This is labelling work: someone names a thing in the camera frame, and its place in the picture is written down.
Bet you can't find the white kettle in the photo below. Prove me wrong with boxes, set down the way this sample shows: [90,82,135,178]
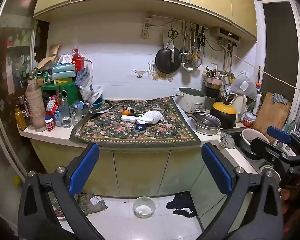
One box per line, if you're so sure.
[232,95,247,122]

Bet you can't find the clear glass bottle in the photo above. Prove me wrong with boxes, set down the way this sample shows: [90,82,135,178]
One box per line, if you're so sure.
[58,97,72,128]

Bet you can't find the red carton with straw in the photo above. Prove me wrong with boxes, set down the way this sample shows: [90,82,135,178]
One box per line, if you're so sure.
[71,48,84,72]

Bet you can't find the white box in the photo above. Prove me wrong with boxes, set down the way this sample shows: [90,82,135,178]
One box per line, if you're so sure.
[120,115,137,122]

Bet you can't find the white rice cooker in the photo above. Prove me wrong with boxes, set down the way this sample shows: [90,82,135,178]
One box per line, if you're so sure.
[173,87,206,116]

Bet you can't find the white bowl in sink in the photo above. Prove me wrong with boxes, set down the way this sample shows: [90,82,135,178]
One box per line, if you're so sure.
[241,128,269,146]

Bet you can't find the stainless steel basin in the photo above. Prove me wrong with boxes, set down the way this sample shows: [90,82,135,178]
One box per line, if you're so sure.
[191,113,221,135]

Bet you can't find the hanging ladle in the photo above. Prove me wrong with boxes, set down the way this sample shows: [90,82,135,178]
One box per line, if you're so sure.
[182,27,193,73]

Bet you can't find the yellow oil bottle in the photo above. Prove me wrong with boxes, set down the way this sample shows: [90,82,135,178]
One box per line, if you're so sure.
[14,105,27,131]

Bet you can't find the plastic bag with blue print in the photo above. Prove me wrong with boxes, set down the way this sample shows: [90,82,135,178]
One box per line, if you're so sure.
[75,66,93,101]

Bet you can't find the white red pill bottle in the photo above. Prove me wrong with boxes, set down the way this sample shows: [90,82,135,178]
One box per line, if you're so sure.
[44,115,55,132]

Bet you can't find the grey dish scrubber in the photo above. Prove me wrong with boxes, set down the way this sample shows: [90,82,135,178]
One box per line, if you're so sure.
[220,133,235,150]

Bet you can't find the teal tissue boxes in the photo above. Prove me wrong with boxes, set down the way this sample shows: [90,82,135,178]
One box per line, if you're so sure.
[51,63,76,80]

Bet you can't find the clear glass cup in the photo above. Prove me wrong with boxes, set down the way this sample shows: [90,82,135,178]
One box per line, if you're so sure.
[69,104,82,126]

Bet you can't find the black cloth on floor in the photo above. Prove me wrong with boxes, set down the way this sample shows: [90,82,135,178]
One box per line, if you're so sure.
[166,191,197,218]

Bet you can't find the white perforated lid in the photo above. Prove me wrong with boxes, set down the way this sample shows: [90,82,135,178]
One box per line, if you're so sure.
[87,86,103,105]

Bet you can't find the blue round tin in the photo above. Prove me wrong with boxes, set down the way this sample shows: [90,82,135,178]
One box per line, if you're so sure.
[135,123,146,131]

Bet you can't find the hanging scissors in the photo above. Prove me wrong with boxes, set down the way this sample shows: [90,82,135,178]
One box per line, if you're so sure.
[165,29,179,49]

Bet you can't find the blue plastic bowl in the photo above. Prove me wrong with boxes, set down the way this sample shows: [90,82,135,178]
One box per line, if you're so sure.
[90,97,104,109]

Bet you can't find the small brown medicine bottle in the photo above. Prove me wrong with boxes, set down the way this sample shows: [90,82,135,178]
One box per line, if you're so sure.
[126,107,135,114]

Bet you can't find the green storage box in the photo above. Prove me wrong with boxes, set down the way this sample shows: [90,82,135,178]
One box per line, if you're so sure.
[41,81,83,106]

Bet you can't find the floral green table mat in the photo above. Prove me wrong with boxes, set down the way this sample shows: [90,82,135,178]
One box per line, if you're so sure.
[70,96,201,149]

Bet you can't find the grey face mask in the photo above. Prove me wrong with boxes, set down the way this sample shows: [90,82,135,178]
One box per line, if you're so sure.
[230,72,257,101]

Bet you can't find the pink utensil holder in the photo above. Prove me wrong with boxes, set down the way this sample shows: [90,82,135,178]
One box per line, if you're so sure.
[203,75,223,85]

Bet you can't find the clear plastic bowl on floor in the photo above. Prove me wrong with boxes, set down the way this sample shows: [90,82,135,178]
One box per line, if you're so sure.
[133,197,157,218]

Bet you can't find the wooden cutting board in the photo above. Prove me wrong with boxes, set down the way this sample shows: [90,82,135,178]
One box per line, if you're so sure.
[252,92,291,144]

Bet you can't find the dark green glass bottle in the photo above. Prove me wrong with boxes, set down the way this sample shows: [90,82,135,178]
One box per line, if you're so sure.
[130,112,143,117]

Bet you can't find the yellow black pot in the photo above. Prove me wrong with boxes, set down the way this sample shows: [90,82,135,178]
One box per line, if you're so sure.
[210,102,237,129]

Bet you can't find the orange fruit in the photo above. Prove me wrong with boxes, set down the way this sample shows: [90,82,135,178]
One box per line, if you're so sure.
[122,110,130,115]

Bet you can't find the black hanging wok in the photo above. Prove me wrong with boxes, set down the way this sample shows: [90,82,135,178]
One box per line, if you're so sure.
[155,47,181,74]

